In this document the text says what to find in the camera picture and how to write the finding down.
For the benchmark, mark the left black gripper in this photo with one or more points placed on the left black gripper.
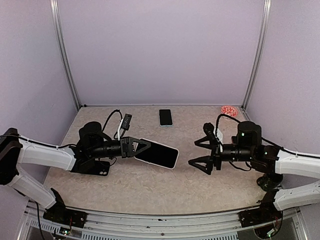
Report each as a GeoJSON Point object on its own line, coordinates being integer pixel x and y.
{"type": "Point", "coordinates": [130, 152]}

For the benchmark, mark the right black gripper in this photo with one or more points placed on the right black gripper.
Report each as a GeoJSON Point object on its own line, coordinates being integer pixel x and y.
{"type": "Point", "coordinates": [216, 155]}

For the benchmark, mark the pink clear phone case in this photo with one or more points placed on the pink clear phone case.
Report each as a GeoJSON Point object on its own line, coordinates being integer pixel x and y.
{"type": "Point", "coordinates": [175, 160]}

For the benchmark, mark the teal green phone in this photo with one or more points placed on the teal green phone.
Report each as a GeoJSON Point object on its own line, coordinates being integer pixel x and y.
{"type": "Point", "coordinates": [165, 117]}

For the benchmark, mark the light blue phone case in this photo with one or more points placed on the light blue phone case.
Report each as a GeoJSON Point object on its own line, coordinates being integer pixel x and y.
{"type": "Point", "coordinates": [166, 125]}

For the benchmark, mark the black phone case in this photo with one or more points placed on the black phone case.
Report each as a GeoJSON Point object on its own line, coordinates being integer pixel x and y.
{"type": "Point", "coordinates": [94, 167]}

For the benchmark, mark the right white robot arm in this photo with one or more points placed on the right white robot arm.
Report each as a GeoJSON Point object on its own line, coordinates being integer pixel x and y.
{"type": "Point", "coordinates": [271, 159]}

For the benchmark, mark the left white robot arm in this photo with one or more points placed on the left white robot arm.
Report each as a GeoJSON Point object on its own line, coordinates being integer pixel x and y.
{"type": "Point", "coordinates": [83, 158]}

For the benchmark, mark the red white patterned bowl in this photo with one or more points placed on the red white patterned bowl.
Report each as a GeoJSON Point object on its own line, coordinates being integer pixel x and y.
{"type": "Point", "coordinates": [229, 110]}

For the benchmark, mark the dark green mug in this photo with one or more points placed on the dark green mug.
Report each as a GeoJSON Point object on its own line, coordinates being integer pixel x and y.
{"type": "Point", "coordinates": [269, 181]}

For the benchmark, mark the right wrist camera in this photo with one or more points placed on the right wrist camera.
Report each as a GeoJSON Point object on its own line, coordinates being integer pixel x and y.
{"type": "Point", "coordinates": [212, 133]}

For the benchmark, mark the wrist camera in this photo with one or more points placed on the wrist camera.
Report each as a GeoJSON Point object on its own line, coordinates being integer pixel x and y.
{"type": "Point", "coordinates": [212, 133]}
{"type": "Point", "coordinates": [123, 126]}

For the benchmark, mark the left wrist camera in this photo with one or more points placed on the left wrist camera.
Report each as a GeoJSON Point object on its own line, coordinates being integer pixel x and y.
{"type": "Point", "coordinates": [123, 126]}

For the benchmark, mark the front aluminium rail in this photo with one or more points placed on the front aluminium rail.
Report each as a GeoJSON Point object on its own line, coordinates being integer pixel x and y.
{"type": "Point", "coordinates": [102, 225]}

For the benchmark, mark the right aluminium frame post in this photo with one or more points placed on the right aluminium frame post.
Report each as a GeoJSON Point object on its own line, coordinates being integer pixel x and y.
{"type": "Point", "coordinates": [258, 53]}

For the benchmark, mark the aluminium frame post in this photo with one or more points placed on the aluminium frame post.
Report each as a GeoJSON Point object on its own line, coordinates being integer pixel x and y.
{"type": "Point", "coordinates": [63, 52]}
{"type": "Point", "coordinates": [258, 53]}

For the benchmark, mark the left aluminium frame post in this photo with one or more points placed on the left aluminium frame post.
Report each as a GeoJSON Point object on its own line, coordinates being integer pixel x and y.
{"type": "Point", "coordinates": [63, 52]}

